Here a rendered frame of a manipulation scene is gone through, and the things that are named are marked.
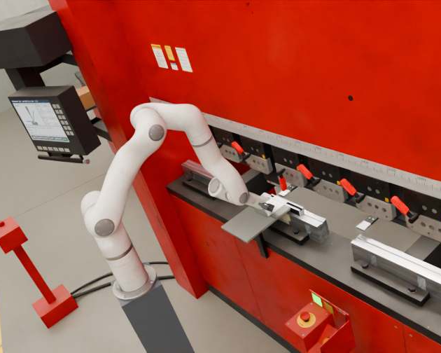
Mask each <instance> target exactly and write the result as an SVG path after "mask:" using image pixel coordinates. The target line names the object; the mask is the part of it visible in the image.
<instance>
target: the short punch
mask: <svg viewBox="0 0 441 353"><path fill-rule="evenodd" d="M263 175H264V178H265V179H266V180H267V182H268V183H271V184H274V185H275V186H278V187H281V185H280V183H279V178H280V177H279V176H277V171H275V172H274V173H273V172H270V173H269V174H265V173H263Z"/></svg>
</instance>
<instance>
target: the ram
mask: <svg viewBox="0 0 441 353"><path fill-rule="evenodd" d="M111 1H112V4H113V7H114V9H115V12H116V14H117V16H118V19H119V21H120V24H121V27H122V30H123V32H124V34H125V37H126V39H127V42H128V44H129V48H130V50H131V52H132V55H133V57H134V60H135V62H136V65H137V68H138V70H139V73H140V75H141V78H142V80H143V83H144V85H145V88H146V91H147V93H148V96H149V97H151V98H154V99H158V100H161V101H164V102H168V103H171V104H192V105H194V106H196V107H197V108H198V109H199V110H200V111H201V112H202V113H206V114H209V115H212V116H216V117H219V118H223V119H226V120H230V121H233V122H236V123H240V124H243V125H247V126H250V127H254V128H257V129H260V130H264V131H267V132H271V133H274V134H278V135H281V136H284V137H288V138H291V139H295V140H298V141H302V142H305V143H308V144H312V145H315V146H319V147H322V148H326V149H329V150H331V151H336V152H339V153H343V154H346V155H350V156H353V157H356V158H360V159H363V160H367V161H370V162H374V163H377V164H380V165H384V166H387V167H391V168H393V169H398V170H401V171H404V172H408V173H410V174H415V175H418V176H420V177H425V178H427V179H432V180H435V181H439V182H441V0H111ZM151 44H155V45H160V47H161V49H162V53H163V55H164V58H165V61H166V63H167V66H168V68H164V67H159V65H158V62H157V60H156V57H155V54H154V52H153V49H152V46H151ZM165 46H170V48H171V51H172V54H173V56H174V59H175V60H169V58H168V55H167V52H166V50H165ZM175 47H178V48H185V50H186V52H187V55H188V59H189V61H190V65H191V67H192V71H193V73H191V72H187V71H183V70H182V68H181V64H180V62H179V58H178V55H177V54H176V50H175ZM170 62H172V63H176V66H177V68H178V70H175V69H172V66H171V63H170ZM205 120H206V122H207V124H208V125H211V126H214V127H218V128H220V129H223V130H227V131H230V132H233V133H236V134H240V135H242V136H245V137H249V138H252V139H255V140H258V141H261V142H265V143H267V144H271V145H273V146H277V147H280V148H284V149H286V150H289V151H292V152H295V153H299V154H302V155H305V156H308V157H310V158H315V159H317V160H321V161H323V162H327V163H330V164H333V165H336V166H339V167H343V168H345V169H350V170H352V171H355V172H358V173H361V174H365V175H368V176H370V177H374V178H376V179H381V180H383V181H387V182H389V183H392V184H395V185H399V186H402V187H405V188H408V189H411V190H413V191H418V192H420V193H424V194H426V195H431V196H433V197H436V198H440V199H441V191H438V190H435V189H432V188H429V187H426V186H422V185H419V184H415V183H412V182H410V181H406V180H403V179H399V178H396V177H394V176H390V175H387V174H383V173H380V172H376V171H374V170H371V169H367V168H364V167H360V166H357V165H353V164H351V163H348V162H344V161H341V160H338V159H334V158H331V157H328V156H325V155H321V154H318V153H315V152H312V151H308V150H305V149H303V148H298V147H296V146H291V145H289V144H285V143H282V142H280V141H275V140H273V139H269V138H266V137H262V136H260V135H256V134H253V133H250V132H246V131H243V130H239V129H237V128H234V127H230V126H227V125H223V124H220V123H217V122H213V121H211V120H207V119H205Z"/></svg>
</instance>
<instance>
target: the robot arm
mask: <svg viewBox="0 0 441 353"><path fill-rule="evenodd" d="M130 121H131V124H132V125H133V127H134V129H135V133H134V135H133V137H132V138H131V139H130V140H129V141H128V142H127V143H126V144H125V145H124V146H122V147H121V148H120V149H119V151H118V152H117V153H116V155H115V158H114V159H113V162H112V163H111V166H110V167H109V169H108V172H107V174H106V177H105V180H104V184H103V186H102V189H101V191H92V192H90V193H88V194H87V195H85V197H84V198H83V199H82V202H81V206H80V208H81V212H82V215H83V219H84V222H85V225H86V228H87V230H88V231H89V233H90V234H91V235H93V236H94V238H95V240H96V243H97V245H98V247H99V249H100V251H101V253H102V254H103V256H104V258H105V260H106V262H107V263H108V266H109V267H110V269H111V271H112V273H113V275H114V277H115V278H116V280H115V282H114V285H113V293H114V295H115V297H116V298H118V299H120V300H134V299H136V298H139V297H141V296H143V295H144V294H146V293H147V292H149V291H150V290H151V289H152V288H153V286H154V284H155V283H156V280H157V273H156V271H155V269H154V268H153V267H151V266H149V265H143V264H142V262H141V260H140V258H139V256H138V254H137V252H136V250H135V248H134V245H133V244H132V241H131V239H130V237H129V235H128V234H127V231H126V230H125V227H124V225H123V223H122V221H121V219H122V217H123V212H124V209H125V205H126V202H127V196H128V194H129V191H130V188H131V185H132V182H133V180H134V178H135V176H136V175H137V173H138V171H139V169H140V168H141V166H142V165H143V163H144V161H145V160H146V159H147V158H148V157H149V156H150V155H151V154H152V153H154V152H155V151H156V150H158V149H159V147H160V146H161V145H162V143H163V141H164V140H165V137H166V134H167V130H178V131H184V132H185V133H186V135H187V137H188V139H189V141H190V143H191V145H192V147H193V149H194V151H195V153H196V155H197V157H198V158H199V161H200V162H201V164H202V166H203V168H204V169H205V170H206V171H208V172H209V173H210V174H212V175H213V176H214V178H213V179H212V180H211V181H210V183H209V188H208V189H209V194H210V195H211V196H213V197H215V198H219V199H221V200H224V201H227V202H230V203H232V204H235V205H239V206H241V205H245V204H246V205H249V206H252V207H255V208H258V209H265V210H267V211H270V212H272V211H273V209H274V205H272V204H270V203H266V199H265V198H262V197H260V196H259V195H256V194H254V193H251V192H249V191H248V189H247V187H246V185H245V183H244V180H243V179H242V177H241V175H240V174H239V173H238V171H237V170H236V169H235V168H234V167H233V166H232V165H231V164H230V163H229V162H228V161H227V160H226V159H225V158H224V157H223V156H222V154H221V152H220V150H219V148H218V145H217V143H216V141H215V139H214V136H213V135H212V133H211V130H210V129H209V126H208V124H207V122H206V120H205V118H204V116H203V114H202V112H201V111H200V110H199V109H198V108H197V107H196V106H194V105H192V104H163V103H145V104H140V105H138V106H136V107H135V108H134V109H133V110H132V112H131V115H130ZM265 204H266V205H265Z"/></svg>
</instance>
